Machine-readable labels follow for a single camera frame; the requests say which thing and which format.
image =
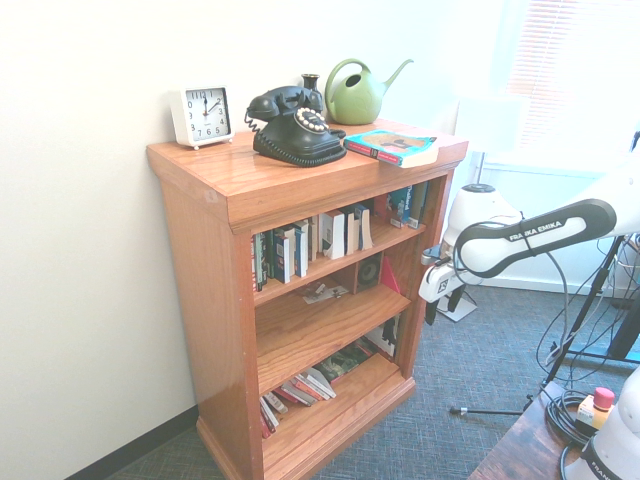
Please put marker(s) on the white black cover book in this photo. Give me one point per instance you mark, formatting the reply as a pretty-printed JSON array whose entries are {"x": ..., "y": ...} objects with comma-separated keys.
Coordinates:
[{"x": 386, "y": 335}]

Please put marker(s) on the blue illustrated cover book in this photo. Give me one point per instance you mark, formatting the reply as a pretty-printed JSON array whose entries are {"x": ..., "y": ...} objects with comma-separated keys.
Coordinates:
[{"x": 397, "y": 207}]

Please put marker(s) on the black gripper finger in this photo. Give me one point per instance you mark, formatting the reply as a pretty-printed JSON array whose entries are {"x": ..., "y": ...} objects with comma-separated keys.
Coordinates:
[
  {"x": 456, "y": 302},
  {"x": 431, "y": 312}
]

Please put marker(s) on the teal paperback book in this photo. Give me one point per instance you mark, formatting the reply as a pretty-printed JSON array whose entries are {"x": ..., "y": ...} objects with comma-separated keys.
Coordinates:
[{"x": 395, "y": 145}]

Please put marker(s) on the black vase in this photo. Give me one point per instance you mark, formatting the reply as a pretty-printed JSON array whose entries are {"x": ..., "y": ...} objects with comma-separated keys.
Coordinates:
[{"x": 310, "y": 82}]

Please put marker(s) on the blue spine book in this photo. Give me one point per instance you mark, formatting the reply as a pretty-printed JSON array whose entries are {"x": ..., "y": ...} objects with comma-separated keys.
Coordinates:
[{"x": 301, "y": 250}]

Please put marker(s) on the red spine book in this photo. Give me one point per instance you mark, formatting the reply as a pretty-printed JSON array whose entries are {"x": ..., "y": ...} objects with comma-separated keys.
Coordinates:
[{"x": 254, "y": 265}]

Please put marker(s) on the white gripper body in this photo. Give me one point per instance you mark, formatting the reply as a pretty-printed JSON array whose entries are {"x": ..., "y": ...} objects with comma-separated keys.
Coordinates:
[{"x": 440, "y": 282}]

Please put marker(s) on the white and blue book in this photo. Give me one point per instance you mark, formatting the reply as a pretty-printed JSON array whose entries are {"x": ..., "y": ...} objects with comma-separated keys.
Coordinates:
[{"x": 282, "y": 257}]

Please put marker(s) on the brown speaker box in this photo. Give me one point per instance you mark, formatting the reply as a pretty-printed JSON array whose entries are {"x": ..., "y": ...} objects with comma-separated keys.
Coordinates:
[{"x": 369, "y": 272}]

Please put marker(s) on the red cover book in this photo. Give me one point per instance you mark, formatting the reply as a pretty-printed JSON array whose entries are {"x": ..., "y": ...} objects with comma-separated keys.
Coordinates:
[{"x": 381, "y": 206}]

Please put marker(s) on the scattered paper cards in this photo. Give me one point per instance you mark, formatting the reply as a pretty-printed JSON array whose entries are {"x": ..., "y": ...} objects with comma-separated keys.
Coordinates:
[{"x": 320, "y": 293}]

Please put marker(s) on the dark wooden table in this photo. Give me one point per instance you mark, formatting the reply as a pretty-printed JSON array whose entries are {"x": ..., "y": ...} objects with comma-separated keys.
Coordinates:
[{"x": 520, "y": 450}]

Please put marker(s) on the dark green spine book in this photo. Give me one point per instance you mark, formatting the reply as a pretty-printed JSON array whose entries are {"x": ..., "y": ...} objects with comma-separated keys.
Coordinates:
[{"x": 265, "y": 257}]

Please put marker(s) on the red emergency stop button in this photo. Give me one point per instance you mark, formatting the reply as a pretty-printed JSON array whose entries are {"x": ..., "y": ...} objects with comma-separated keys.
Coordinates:
[{"x": 597, "y": 407}]

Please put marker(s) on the white window blinds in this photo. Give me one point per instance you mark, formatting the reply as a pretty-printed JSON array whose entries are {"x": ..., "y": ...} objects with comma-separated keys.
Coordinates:
[{"x": 575, "y": 60}]

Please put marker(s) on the white square alarm clock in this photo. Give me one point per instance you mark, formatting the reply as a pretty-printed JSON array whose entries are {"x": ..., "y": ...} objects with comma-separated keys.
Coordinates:
[{"x": 202, "y": 115}]

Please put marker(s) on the white cover paperback book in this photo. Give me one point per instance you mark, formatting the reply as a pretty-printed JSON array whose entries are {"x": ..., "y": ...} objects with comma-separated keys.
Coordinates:
[{"x": 321, "y": 382}]

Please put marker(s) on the green watering can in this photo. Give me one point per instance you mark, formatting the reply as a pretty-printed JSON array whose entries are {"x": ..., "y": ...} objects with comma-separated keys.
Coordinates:
[{"x": 350, "y": 102}]

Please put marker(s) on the wooden bookshelf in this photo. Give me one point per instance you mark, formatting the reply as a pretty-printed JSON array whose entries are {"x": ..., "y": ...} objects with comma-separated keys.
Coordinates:
[{"x": 280, "y": 175}]

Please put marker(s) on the red folder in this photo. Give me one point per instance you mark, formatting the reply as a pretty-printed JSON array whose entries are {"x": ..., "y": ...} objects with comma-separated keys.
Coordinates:
[{"x": 391, "y": 282}]

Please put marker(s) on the grey metal floor stand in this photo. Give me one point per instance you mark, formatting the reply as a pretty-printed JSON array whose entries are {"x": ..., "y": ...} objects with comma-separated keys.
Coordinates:
[{"x": 462, "y": 311}]

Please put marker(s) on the black camera tripod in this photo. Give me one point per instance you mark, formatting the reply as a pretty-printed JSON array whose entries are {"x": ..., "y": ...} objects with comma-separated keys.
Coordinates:
[{"x": 495, "y": 411}]

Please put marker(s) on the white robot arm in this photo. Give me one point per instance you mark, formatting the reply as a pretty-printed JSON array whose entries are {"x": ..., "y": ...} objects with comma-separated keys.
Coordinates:
[{"x": 540, "y": 232}]

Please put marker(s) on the blue cover paperback book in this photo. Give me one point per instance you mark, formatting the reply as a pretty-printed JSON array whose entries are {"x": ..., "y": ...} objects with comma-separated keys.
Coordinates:
[{"x": 364, "y": 230}]

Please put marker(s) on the camouflage cover book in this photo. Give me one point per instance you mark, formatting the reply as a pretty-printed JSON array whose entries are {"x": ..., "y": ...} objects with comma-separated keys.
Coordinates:
[{"x": 345, "y": 362}]

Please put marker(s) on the white spine paperback book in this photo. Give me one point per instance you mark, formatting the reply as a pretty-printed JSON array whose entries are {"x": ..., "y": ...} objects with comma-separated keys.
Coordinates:
[{"x": 334, "y": 235}]

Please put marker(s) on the black rotary telephone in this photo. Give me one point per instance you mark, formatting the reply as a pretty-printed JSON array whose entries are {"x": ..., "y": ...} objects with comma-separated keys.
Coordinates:
[{"x": 290, "y": 135}]

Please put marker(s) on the blue Thailand guidebook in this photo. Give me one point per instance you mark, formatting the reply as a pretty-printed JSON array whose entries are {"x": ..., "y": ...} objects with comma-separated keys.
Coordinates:
[{"x": 413, "y": 205}]

